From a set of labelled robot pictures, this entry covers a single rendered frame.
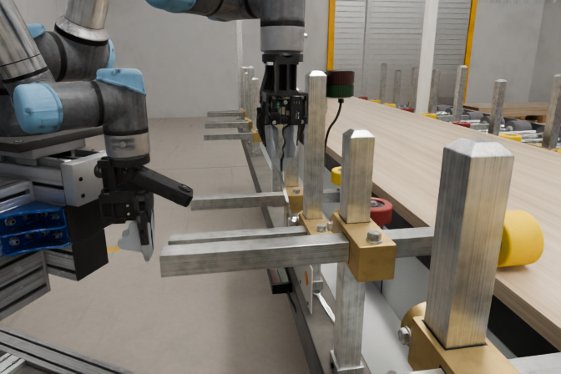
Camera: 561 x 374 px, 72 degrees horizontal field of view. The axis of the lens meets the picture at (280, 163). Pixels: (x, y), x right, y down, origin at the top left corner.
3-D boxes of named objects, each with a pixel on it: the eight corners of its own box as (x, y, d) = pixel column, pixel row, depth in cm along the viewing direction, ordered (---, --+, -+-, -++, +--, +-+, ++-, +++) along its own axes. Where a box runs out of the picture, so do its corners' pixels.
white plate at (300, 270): (309, 314, 78) (310, 270, 75) (286, 252, 103) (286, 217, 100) (311, 314, 78) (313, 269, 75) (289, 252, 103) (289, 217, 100)
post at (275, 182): (271, 207, 134) (270, 73, 122) (270, 202, 139) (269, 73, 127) (284, 206, 135) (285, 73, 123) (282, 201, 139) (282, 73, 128)
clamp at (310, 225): (310, 258, 76) (310, 234, 74) (296, 229, 89) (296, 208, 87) (337, 255, 77) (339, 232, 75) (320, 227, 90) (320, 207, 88)
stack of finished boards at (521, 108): (586, 113, 770) (588, 105, 766) (477, 117, 728) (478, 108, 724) (553, 108, 842) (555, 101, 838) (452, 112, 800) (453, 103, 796)
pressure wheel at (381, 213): (358, 262, 79) (361, 209, 76) (346, 244, 87) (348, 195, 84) (395, 259, 80) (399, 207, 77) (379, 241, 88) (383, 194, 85)
